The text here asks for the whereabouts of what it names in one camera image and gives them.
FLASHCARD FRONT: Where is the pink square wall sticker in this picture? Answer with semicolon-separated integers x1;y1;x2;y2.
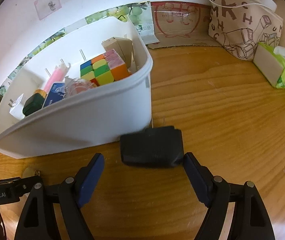
34;0;62;21

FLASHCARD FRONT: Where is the pink comb with cap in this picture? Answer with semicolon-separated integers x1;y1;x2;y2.
43;62;70;93

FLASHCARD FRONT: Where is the black power adapter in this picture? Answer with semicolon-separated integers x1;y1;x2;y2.
120;126;184;168

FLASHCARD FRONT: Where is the green leaf paper strip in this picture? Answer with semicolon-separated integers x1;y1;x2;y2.
0;1;159;96

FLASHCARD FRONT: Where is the floss pick box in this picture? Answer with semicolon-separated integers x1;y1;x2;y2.
43;82;65;108

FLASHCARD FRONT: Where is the beige small box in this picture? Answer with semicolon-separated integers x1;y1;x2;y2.
102;37;134;69

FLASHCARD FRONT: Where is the white 80W charger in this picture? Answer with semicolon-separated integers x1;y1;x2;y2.
10;94;25;120

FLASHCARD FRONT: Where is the white plastic storage bin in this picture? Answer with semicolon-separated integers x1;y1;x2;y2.
0;17;153;159

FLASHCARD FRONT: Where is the green bottle gold cap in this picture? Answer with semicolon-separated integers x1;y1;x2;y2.
23;89;47;116

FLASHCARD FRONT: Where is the lettered canvas bag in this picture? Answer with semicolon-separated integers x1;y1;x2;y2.
208;0;283;61

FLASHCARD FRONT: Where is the round beige lid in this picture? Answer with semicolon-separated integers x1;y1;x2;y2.
22;167;38;178

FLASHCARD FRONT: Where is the green tissue pack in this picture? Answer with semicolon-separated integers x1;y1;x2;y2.
253;42;285;89

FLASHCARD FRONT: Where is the colourful rubik's cube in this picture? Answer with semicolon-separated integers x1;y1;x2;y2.
80;49;131;86

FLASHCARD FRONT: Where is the pink correction tape dispenser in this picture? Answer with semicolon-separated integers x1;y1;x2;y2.
65;76;97;98

